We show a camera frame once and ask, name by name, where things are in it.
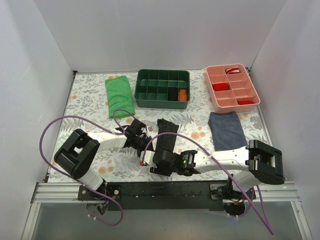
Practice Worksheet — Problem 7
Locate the black pinstriped underwear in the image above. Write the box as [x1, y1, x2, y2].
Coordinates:
[155, 118, 179, 152]

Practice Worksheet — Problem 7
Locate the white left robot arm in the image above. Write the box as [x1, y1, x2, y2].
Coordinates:
[54, 119, 154, 200]

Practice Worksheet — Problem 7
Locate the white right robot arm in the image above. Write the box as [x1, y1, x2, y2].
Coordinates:
[140, 140, 285, 199]

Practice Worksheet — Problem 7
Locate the red white striped roll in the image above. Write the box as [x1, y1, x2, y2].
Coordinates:
[225, 66, 240, 75]

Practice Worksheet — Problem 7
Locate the green folded cloth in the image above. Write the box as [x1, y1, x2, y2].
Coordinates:
[105, 75, 135, 118]

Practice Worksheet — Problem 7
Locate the green compartment bin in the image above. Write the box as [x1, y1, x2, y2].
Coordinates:
[134, 69, 191, 110]

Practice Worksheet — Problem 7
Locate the black rolled cloth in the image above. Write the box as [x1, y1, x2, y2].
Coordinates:
[167, 87, 179, 102]

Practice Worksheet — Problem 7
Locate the orange rolled cloth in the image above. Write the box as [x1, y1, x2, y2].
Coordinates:
[178, 89, 188, 102]

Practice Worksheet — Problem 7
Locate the grey-blue folded cloth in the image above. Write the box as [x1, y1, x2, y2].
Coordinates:
[208, 111, 247, 151]

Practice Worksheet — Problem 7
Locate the floral patterned table mat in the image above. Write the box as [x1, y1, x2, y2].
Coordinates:
[48, 70, 280, 182]

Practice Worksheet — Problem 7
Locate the red rolled cloth left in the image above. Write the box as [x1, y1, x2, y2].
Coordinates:
[212, 82, 230, 92]

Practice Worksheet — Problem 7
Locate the red rolled cloth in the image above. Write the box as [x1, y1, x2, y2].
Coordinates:
[212, 82, 230, 92]
[237, 99, 255, 106]

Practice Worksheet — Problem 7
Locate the red rolled cloth right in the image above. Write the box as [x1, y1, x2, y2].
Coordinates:
[237, 99, 255, 106]

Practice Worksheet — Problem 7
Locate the pink compartment bin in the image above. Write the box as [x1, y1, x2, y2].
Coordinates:
[205, 63, 261, 114]

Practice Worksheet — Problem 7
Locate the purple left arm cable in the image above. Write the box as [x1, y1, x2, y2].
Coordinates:
[39, 109, 137, 227]

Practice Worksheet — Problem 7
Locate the black table edge rail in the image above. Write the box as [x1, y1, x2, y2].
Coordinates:
[77, 181, 253, 212]

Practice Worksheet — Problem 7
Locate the aluminium frame rail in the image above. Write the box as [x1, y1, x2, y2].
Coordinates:
[31, 183, 80, 203]

